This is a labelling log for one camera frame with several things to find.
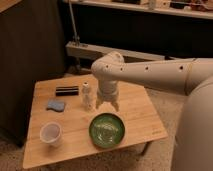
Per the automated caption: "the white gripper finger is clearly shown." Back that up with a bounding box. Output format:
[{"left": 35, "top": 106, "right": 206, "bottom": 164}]
[
  {"left": 96, "top": 98, "right": 103, "bottom": 109},
  {"left": 111, "top": 101, "right": 119, "bottom": 111}
]

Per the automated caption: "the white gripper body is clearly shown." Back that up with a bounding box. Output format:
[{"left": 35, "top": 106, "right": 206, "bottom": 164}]
[{"left": 97, "top": 80, "right": 118, "bottom": 102}]

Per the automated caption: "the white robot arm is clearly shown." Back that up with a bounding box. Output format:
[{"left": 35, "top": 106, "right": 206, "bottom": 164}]
[{"left": 91, "top": 51, "right": 213, "bottom": 171}]

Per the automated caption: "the green glass plate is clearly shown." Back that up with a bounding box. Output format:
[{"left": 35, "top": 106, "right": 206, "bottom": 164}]
[{"left": 89, "top": 113, "right": 125, "bottom": 149}]

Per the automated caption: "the blue sponge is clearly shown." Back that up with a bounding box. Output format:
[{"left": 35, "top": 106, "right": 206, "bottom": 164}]
[{"left": 46, "top": 100, "right": 65, "bottom": 112}]

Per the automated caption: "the black rectangular box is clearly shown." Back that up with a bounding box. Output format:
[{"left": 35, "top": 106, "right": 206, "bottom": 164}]
[{"left": 55, "top": 86, "right": 79, "bottom": 96}]

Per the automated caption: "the wooden table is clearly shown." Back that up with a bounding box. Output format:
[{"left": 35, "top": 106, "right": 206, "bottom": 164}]
[{"left": 23, "top": 75, "right": 167, "bottom": 169}]

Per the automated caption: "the grey metal beam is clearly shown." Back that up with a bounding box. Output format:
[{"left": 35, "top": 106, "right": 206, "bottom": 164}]
[{"left": 66, "top": 41, "right": 165, "bottom": 62}]

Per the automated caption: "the white plastic cup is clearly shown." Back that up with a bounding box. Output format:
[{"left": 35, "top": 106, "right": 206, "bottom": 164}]
[{"left": 39, "top": 122, "right": 62, "bottom": 147}]

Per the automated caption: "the metal pole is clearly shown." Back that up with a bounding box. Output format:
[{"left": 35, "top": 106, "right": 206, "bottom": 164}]
[{"left": 68, "top": 0, "right": 80, "bottom": 46}]

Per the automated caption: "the dark cabinet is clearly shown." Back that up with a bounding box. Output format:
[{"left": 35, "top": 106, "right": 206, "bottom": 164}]
[{"left": 0, "top": 0, "right": 65, "bottom": 147}]

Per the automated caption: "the wooden shelf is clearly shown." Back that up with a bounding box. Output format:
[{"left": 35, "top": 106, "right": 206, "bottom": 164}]
[{"left": 62, "top": 0, "right": 213, "bottom": 20}]

